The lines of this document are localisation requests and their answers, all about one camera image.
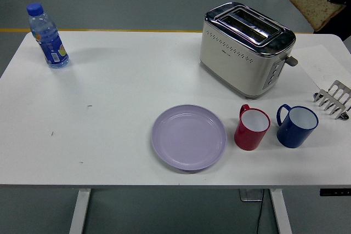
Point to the lilac round plate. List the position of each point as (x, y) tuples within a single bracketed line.
[(189, 138)]

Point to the white paper sheet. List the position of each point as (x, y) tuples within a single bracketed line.
[(315, 61)]

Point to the silver metal toast rack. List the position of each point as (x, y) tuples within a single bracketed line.
[(333, 102)]

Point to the cream and chrome toaster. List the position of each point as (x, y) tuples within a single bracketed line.
[(233, 64)]

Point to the blue mug white inside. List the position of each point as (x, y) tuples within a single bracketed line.
[(290, 136)]

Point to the red mug white inside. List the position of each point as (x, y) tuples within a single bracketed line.
[(246, 139)]

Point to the black table control panel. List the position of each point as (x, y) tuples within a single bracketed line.
[(334, 192)]

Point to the white table leg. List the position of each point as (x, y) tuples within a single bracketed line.
[(79, 212), (281, 212)]

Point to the blue-capped plastic drink bottle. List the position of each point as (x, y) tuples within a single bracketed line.
[(50, 42)]

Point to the grey bracket under table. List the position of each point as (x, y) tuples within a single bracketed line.
[(248, 195)]

